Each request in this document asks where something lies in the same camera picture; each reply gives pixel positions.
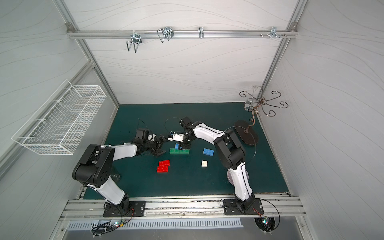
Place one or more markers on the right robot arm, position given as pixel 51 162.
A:
pixel 231 153

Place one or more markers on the right controller board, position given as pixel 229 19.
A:
pixel 265 224

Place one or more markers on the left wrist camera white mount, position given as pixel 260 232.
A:
pixel 152 138

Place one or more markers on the small white lego brick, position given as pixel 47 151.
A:
pixel 204 164

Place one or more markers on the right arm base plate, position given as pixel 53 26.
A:
pixel 233 207

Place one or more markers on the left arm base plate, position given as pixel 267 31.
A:
pixel 124 209

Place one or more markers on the aluminium front rail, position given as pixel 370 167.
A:
pixel 206 206

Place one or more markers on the dark round coaster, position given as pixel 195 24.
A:
pixel 116 177

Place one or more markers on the left controller board with wires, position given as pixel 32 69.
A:
pixel 105 228

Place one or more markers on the large green lego brick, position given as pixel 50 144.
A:
pixel 174 151

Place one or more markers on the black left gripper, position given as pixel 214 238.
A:
pixel 155 144

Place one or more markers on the white wire basket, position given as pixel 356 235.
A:
pixel 59 125

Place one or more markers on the red lego brick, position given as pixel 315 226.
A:
pixel 162 169
pixel 164 163

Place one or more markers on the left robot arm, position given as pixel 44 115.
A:
pixel 94 169

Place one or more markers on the aluminium rail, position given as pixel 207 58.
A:
pixel 206 206
pixel 179 34

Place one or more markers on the aluminium top rail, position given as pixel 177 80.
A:
pixel 179 34

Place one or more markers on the copper jewelry stand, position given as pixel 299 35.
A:
pixel 254 105

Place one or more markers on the long blue lego brick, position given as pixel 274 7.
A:
pixel 208 152

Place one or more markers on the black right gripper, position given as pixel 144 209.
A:
pixel 184 137

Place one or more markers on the lilac bowl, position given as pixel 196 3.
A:
pixel 230 179

